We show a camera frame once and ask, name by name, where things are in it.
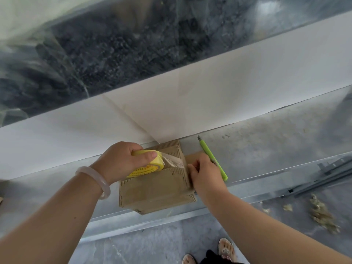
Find person's left hand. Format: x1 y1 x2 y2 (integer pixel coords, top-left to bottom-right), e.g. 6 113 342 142
90 141 158 186

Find person's right hand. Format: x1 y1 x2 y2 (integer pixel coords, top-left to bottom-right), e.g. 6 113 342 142
187 153 229 201

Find green utility knife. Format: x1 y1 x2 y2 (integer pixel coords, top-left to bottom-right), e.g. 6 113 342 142
197 135 229 182

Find yellow tape roll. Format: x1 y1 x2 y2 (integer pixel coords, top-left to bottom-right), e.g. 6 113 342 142
126 150 185 178

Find plain perforated cardboard box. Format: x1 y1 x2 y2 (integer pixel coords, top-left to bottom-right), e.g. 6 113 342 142
118 140 205 215

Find person's left forearm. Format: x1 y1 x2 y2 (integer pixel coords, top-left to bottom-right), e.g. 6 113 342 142
0 173 104 264

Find person's right forearm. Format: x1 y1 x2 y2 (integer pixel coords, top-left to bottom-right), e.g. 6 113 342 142
202 189 352 264

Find person's black trousers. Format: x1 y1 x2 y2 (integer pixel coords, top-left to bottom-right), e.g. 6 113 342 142
199 249 245 264

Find pile of beige paper scraps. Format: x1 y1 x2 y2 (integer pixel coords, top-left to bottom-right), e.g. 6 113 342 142
309 193 341 235

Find white bangle bracelet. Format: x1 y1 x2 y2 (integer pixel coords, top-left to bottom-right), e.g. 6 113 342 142
75 166 111 200

